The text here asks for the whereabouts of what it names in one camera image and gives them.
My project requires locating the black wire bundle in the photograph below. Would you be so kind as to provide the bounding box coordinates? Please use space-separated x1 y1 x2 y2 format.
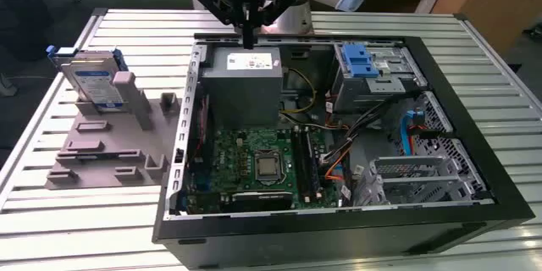
328 96 403 166

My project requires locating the silver CPU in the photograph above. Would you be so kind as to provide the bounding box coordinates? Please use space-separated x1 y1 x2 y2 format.
256 157 280 176

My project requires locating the grey power supply unit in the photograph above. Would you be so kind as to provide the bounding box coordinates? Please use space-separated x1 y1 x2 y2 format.
197 46 284 129

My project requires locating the blue data wire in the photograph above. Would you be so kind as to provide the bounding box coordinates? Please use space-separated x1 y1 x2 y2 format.
399 109 424 158

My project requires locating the green motherboard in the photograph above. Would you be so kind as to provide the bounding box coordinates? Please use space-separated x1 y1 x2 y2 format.
185 126 341 215

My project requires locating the thin red wire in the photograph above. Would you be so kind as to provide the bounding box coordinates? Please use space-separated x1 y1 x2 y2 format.
192 95 212 164

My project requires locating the blue drive latch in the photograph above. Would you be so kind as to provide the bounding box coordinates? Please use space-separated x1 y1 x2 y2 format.
341 43 380 79

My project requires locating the grey stand foot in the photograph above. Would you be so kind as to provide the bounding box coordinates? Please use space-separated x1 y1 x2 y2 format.
0 73 18 96

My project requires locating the black graphics card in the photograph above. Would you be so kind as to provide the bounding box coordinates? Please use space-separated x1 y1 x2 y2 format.
218 190 294 213

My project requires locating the hard disk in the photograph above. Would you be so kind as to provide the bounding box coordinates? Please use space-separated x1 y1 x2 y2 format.
45 45 130 115

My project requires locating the yellow wire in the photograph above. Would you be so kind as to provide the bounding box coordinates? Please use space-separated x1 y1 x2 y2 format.
278 67 318 115

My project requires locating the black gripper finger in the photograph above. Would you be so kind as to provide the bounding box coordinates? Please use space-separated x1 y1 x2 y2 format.
249 0 300 50
193 0 252 50

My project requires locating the metal disk bay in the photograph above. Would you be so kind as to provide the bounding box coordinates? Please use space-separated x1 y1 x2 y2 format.
367 155 483 206

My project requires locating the black PC case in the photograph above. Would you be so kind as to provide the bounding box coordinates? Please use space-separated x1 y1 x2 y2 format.
150 32 536 269

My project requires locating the black office chair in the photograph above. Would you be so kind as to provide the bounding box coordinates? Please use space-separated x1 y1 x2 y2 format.
0 0 55 62

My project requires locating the black RAM slot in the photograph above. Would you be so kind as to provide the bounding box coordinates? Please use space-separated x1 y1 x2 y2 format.
290 126 312 202

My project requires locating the orange flat wire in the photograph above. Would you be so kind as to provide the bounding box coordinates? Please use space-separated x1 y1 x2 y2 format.
322 160 348 180

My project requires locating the black power wire connector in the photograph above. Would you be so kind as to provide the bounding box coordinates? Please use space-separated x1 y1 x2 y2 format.
405 126 455 141

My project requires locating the metal optical drive cage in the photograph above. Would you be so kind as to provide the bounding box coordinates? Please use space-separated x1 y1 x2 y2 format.
328 41 427 114

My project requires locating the black CPU socket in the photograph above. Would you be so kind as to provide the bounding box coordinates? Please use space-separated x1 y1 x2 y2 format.
250 148 284 188

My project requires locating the grey parts rack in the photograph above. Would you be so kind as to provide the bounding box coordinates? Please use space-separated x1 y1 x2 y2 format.
42 72 184 192

